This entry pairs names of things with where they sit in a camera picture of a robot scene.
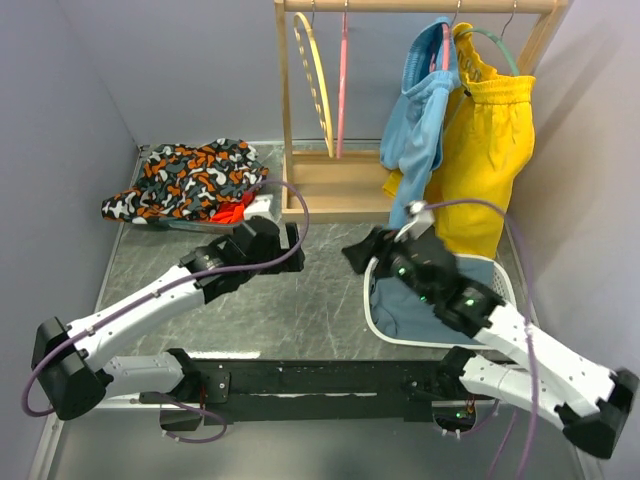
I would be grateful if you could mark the grey-blue cloth in basket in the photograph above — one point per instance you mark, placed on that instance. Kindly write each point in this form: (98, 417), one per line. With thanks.
(396, 315)

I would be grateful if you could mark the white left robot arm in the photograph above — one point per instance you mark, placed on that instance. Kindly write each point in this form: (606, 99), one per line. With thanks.
(77, 365)

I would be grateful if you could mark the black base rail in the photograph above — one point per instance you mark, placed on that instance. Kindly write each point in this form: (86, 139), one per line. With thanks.
(287, 390)

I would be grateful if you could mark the yellow shorts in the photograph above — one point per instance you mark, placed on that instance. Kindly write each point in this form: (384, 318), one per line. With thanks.
(488, 137)

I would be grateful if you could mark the grey bin with red cloth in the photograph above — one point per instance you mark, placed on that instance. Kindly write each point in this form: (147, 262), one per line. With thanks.
(226, 217)

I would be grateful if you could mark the light blue shorts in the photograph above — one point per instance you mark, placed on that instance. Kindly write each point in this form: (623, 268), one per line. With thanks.
(411, 143)

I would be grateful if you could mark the yellow hanger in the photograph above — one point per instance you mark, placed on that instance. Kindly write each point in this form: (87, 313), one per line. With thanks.
(313, 66)

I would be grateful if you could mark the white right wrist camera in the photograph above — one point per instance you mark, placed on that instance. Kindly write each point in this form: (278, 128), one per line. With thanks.
(419, 219)

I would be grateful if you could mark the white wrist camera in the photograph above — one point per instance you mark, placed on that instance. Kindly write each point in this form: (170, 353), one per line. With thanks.
(419, 219)
(261, 206)

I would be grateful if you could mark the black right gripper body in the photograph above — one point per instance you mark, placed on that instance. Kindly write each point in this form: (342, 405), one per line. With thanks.
(394, 261)

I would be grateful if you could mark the green hanger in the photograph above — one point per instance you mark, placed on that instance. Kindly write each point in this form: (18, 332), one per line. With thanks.
(497, 41)

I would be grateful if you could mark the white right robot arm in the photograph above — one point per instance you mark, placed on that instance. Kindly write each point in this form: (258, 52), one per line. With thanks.
(588, 402)

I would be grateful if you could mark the pink hanger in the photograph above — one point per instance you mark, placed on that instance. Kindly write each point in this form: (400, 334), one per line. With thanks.
(447, 44)
(343, 72)

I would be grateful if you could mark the white perforated laundry basket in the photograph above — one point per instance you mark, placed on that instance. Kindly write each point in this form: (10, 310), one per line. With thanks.
(489, 273)

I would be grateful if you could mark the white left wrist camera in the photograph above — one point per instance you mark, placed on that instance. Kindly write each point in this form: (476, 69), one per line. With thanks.
(261, 206)

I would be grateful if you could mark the wooden clothes rack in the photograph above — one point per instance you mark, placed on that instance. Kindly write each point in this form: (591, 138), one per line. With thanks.
(349, 189)

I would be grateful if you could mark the orange black patterned shorts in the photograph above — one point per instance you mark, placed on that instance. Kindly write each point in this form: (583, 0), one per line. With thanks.
(180, 181)

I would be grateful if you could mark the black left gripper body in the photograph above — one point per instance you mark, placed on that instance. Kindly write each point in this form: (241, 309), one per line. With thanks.
(275, 253)

